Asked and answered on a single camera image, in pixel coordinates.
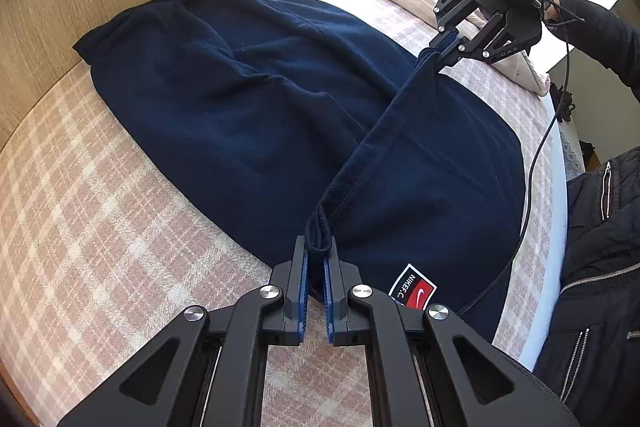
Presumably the white bed platform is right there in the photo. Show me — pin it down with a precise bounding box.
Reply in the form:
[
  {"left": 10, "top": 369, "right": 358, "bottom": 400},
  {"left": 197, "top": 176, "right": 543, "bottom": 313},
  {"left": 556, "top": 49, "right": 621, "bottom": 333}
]
[{"left": 520, "top": 97, "right": 572, "bottom": 358}]

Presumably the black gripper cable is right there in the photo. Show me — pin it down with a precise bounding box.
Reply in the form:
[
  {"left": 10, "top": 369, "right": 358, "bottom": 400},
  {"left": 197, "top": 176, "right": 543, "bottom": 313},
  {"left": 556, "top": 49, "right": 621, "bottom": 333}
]
[{"left": 457, "top": 0, "right": 588, "bottom": 315}]

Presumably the person's right hand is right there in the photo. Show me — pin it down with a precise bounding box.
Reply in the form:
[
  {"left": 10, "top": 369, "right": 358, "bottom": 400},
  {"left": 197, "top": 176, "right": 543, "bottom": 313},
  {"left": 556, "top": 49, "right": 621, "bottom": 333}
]
[{"left": 544, "top": 0, "right": 576, "bottom": 26}]

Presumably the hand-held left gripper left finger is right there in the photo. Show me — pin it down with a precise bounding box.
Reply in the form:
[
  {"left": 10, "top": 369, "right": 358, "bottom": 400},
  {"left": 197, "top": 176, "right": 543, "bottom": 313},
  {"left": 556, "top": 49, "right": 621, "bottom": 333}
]
[{"left": 57, "top": 234, "right": 308, "bottom": 427}]

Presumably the person's black jacket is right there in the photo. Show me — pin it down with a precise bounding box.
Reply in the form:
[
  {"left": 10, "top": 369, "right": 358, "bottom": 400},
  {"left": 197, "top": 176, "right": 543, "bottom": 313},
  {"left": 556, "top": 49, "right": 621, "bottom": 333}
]
[{"left": 532, "top": 147, "right": 640, "bottom": 427}]

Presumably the person's right forearm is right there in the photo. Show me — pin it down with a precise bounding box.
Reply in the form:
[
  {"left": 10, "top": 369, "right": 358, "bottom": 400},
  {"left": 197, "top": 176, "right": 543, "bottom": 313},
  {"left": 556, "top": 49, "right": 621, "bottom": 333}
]
[{"left": 555, "top": 0, "right": 640, "bottom": 104}]

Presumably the pink white plaid blanket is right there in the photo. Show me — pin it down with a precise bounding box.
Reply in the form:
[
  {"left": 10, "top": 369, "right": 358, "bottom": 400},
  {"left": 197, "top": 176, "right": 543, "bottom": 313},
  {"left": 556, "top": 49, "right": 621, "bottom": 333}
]
[{"left": 0, "top": 0, "right": 568, "bottom": 427}]

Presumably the beige cushion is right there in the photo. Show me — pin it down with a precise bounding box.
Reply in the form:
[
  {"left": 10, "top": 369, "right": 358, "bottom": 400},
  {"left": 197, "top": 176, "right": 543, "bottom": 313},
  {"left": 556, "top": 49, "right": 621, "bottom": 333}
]
[{"left": 341, "top": 0, "right": 553, "bottom": 98}]

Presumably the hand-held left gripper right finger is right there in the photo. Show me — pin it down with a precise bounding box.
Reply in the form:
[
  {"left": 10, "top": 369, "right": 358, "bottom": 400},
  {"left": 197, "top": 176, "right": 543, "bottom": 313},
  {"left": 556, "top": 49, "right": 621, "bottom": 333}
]
[{"left": 322, "top": 254, "right": 581, "bottom": 427}]

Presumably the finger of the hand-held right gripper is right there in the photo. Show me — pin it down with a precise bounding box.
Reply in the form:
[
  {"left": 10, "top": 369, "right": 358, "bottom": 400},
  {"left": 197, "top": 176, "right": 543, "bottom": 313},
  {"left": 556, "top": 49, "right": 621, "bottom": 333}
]
[
  {"left": 428, "top": 0, "right": 482, "bottom": 54},
  {"left": 434, "top": 8, "right": 543, "bottom": 68}
]

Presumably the navy blue t-shirt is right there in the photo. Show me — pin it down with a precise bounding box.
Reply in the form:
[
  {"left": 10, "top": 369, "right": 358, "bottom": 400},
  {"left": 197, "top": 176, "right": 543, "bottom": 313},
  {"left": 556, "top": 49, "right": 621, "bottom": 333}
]
[{"left": 74, "top": 0, "right": 527, "bottom": 349}]

